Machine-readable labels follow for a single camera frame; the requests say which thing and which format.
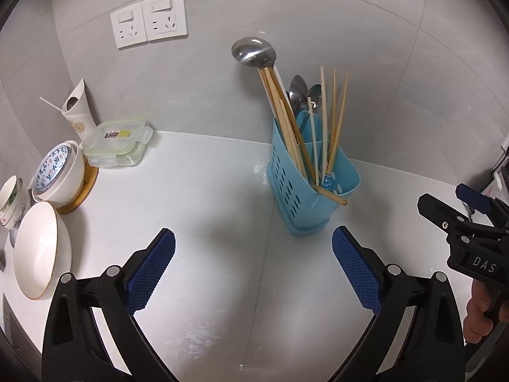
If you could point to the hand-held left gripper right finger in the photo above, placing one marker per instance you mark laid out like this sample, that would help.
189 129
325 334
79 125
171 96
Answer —
356 270

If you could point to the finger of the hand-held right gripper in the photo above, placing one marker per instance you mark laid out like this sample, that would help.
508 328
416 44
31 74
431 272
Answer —
475 201
445 215

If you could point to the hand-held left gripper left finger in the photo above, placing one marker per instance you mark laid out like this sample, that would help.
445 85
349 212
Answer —
153 270

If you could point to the blue plastic utensil holder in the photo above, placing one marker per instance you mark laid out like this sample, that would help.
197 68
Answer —
302 207

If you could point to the person's right hand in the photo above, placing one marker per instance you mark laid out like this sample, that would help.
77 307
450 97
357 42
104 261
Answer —
477 314

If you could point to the round wooden coaster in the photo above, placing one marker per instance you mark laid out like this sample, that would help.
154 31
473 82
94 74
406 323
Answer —
85 191

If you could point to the white bowl gold rim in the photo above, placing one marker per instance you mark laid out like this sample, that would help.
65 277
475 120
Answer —
39 250

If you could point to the clear plastic food container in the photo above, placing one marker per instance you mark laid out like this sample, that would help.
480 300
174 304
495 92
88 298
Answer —
115 143

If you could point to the floral ceramic cup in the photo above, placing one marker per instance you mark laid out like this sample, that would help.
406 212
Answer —
14 203

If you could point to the white paper cup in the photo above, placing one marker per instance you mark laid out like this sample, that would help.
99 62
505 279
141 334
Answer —
79 115

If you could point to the white straw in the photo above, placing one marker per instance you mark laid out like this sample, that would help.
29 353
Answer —
51 103

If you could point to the steel ladle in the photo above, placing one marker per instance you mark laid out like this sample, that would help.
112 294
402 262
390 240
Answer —
252 51

